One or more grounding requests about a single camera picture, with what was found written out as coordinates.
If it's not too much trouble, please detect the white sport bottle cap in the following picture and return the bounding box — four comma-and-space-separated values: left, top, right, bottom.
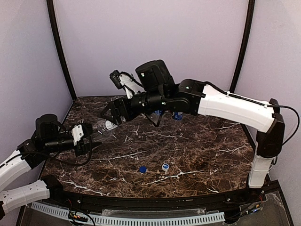
105, 121, 117, 130

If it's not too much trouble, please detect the small clear bottle white cap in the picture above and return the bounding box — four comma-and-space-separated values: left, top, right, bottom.
91, 119, 113, 142

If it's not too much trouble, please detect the blue Pepsi bottle cap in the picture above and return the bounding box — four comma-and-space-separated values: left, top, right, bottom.
139, 166, 147, 173

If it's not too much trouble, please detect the Pepsi bottle blue label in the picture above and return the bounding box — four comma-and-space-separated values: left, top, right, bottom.
172, 112, 183, 121

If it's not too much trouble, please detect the white blue bottle cap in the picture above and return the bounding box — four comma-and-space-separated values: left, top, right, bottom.
162, 163, 169, 171

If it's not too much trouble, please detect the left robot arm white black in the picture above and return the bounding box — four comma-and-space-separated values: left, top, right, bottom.
0, 114, 101, 217

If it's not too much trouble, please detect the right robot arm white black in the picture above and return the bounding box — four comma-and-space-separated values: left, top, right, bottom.
100, 60, 285, 189

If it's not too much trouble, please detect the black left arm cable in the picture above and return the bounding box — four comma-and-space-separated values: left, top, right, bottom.
47, 120, 92, 167

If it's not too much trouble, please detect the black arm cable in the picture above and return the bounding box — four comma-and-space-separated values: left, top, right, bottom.
47, 120, 92, 167
204, 81, 301, 165

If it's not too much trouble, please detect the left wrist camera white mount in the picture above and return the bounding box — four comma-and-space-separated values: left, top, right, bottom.
71, 125, 84, 146

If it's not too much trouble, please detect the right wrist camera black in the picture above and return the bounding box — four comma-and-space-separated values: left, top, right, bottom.
109, 70, 142, 99

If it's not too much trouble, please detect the small circuit board with wires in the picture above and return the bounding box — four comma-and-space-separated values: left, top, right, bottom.
67, 211, 89, 223

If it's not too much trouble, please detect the black left corner post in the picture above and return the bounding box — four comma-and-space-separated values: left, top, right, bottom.
46, 0, 77, 102

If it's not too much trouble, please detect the black corner post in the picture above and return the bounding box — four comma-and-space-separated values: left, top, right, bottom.
46, 0, 77, 102
230, 0, 256, 93

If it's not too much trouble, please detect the black table front rail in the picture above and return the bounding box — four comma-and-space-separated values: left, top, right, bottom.
41, 175, 270, 213

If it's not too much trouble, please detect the grey slotted cable duct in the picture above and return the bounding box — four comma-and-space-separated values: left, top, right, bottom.
31, 202, 225, 226

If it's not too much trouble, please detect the black right corner post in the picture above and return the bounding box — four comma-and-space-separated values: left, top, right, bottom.
230, 0, 256, 93

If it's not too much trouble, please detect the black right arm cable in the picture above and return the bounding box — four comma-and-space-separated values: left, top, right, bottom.
204, 81, 301, 165

